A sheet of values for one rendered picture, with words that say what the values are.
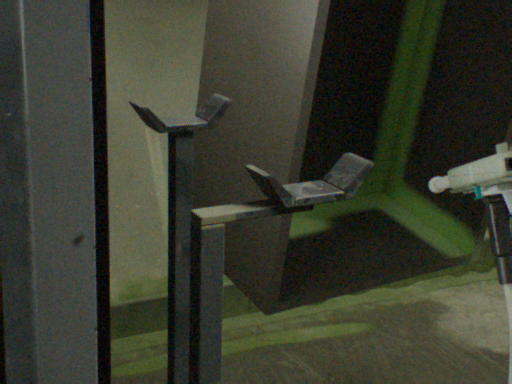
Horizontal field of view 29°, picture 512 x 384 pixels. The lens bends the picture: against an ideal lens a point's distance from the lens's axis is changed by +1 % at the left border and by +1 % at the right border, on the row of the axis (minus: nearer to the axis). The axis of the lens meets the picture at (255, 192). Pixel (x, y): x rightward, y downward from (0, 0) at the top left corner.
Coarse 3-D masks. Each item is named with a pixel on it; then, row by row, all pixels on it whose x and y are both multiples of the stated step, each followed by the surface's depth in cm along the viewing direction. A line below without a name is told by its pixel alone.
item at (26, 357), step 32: (0, 0) 55; (0, 32) 56; (0, 64) 56; (0, 96) 57; (0, 128) 57; (0, 160) 58; (0, 192) 58; (32, 192) 59; (0, 224) 59; (32, 224) 60; (0, 256) 59; (32, 256) 60; (0, 288) 60; (32, 288) 61; (0, 320) 61; (32, 320) 61; (0, 352) 62; (32, 352) 62
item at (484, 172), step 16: (480, 160) 162; (496, 160) 153; (448, 176) 182; (464, 176) 171; (480, 176) 162; (496, 176) 155; (464, 192) 176; (496, 208) 162; (496, 224) 162; (496, 240) 162; (496, 256) 163
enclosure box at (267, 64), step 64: (256, 0) 181; (320, 0) 165; (384, 0) 221; (448, 0) 222; (256, 64) 184; (320, 64) 219; (384, 64) 230; (448, 64) 225; (256, 128) 187; (320, 128) 228; (384, 128) 241; (448, 128) 228; (256, 192) 191; (384, 192) 251; (448, 192) 231; (256, 256) 194; (320, 256) 218; (384, 256) 222; (448, 256) 226
